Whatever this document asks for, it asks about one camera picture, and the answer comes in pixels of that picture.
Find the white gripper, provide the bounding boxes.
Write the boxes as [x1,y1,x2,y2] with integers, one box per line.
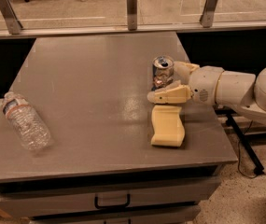
[147,61,224,105]

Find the silver blue redbull can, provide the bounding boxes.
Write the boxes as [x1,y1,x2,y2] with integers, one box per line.
[152,55,174,90]

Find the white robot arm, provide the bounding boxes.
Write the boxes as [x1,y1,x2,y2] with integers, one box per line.
[147,62,266,125]

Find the yellow sponge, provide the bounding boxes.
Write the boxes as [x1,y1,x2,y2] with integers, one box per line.
[151,105,185,147]

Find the black metal stand leg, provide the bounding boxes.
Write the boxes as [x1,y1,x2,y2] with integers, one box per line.
[226,111,264,176]

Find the grey lower drawer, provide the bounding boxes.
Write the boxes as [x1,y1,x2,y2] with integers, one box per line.
[29,205,201,224]

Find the grey drawer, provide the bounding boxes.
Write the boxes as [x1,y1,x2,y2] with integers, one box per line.
[29,205,201,224]
[0,176,220,217]

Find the clear plastic water bottle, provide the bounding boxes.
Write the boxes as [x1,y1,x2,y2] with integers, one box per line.
[2,91,51,151]

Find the grey upper drawer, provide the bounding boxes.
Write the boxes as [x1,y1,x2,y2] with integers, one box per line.
[0,176,220,217]

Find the right metal bracket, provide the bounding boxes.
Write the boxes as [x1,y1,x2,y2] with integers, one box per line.
[200,0,218,28]

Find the metal bracket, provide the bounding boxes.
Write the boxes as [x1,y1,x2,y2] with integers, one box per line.
[200,0,218,28]
[0,0,22,35]
[127,0,137,31]

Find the middle metal bracket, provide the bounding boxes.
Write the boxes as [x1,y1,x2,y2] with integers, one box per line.
[127,0,137,31]

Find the black floor cable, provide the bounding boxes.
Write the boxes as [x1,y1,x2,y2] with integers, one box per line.
[236,121,266,191]

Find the black drawer handle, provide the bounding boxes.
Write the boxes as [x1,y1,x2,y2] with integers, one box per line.
[94,194,131,210]

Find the left metal bracket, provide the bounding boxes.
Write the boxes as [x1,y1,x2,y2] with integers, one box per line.
[0,0,22,35]

